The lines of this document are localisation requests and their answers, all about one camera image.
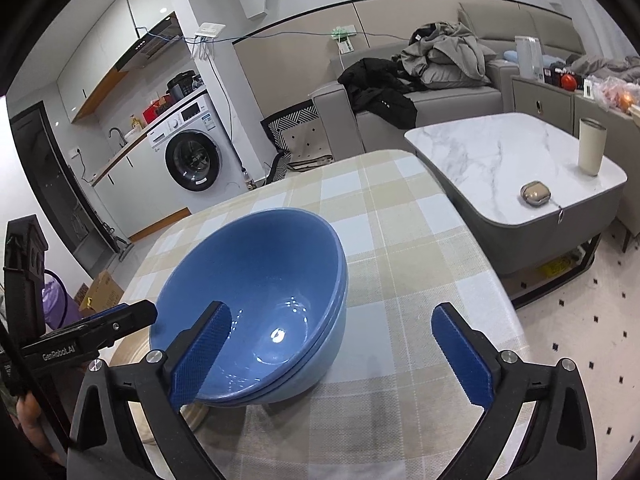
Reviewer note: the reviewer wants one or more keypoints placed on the beige plate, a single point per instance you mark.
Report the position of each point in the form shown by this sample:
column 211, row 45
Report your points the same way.
column 131, row 350

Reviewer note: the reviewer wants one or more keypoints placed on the white kitchen cabinets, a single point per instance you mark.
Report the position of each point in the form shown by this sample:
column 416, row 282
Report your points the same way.
column 138, row 193

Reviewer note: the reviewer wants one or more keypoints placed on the white marble coffee table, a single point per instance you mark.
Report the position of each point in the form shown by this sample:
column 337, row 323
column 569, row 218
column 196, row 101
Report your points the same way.
column 482, row 163

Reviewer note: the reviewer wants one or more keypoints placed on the purple bag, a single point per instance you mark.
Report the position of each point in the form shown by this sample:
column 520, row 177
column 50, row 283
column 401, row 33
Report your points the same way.
column 59, row 308

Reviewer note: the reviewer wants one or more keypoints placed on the blue bowl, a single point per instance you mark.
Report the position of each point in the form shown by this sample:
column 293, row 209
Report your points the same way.
column 305, row 374
column 281, row 272

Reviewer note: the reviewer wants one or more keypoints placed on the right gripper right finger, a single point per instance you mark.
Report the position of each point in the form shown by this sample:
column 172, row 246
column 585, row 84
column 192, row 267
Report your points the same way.
column 559, row 440

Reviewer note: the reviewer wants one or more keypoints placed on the grey sofa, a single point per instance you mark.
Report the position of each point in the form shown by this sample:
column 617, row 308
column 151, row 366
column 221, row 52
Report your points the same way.
column 495, row 23

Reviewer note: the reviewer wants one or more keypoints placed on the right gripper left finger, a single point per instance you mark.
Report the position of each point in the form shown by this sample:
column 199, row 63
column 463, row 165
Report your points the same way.
column 105, row 439

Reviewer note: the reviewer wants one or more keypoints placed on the black patterned rug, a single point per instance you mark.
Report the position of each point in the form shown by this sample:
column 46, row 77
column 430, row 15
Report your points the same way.
column 299, row 139

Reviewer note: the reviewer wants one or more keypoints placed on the checkered tablecloth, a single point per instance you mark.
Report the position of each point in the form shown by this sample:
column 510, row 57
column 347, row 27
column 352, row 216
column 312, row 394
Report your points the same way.
column 390, row 406

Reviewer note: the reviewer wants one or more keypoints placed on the beige tumbler cup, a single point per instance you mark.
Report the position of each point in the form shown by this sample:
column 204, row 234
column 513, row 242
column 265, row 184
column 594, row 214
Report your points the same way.
column 592, row 138

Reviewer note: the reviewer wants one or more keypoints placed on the black rice cooker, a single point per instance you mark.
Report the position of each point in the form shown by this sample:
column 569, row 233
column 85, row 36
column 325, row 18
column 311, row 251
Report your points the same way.
column 181, row 85

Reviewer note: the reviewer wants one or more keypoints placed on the red box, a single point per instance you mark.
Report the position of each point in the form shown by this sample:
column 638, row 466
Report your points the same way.
column 156, row 108

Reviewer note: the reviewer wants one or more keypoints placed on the white wall router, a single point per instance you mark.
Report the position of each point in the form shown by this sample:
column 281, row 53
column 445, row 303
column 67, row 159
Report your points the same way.
column 209, row 30

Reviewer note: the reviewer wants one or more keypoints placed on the left hand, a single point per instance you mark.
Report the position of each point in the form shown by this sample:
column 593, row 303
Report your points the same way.
column 37, row 446

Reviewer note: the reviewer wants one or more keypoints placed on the grey clothes pile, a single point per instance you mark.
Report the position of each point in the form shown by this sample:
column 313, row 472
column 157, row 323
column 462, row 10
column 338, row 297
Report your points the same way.
column 444, row 55

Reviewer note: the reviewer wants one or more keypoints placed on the small earbud case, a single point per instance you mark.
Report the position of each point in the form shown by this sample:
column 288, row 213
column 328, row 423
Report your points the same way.
column 535, row 194

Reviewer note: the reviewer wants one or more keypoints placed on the white washing machine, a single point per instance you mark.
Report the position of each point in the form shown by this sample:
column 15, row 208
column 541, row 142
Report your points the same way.
column 203, row 169

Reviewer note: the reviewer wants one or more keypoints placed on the black jacket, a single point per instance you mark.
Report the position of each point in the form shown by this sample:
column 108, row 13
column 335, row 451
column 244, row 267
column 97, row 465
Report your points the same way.
column 373, row 85

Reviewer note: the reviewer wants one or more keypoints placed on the cardboard box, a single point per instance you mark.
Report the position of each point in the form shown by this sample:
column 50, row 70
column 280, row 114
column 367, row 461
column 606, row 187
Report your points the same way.
column 103, row 294

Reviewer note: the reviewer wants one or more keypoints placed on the range hood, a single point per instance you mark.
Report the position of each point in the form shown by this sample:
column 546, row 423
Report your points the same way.
column 150, row 46

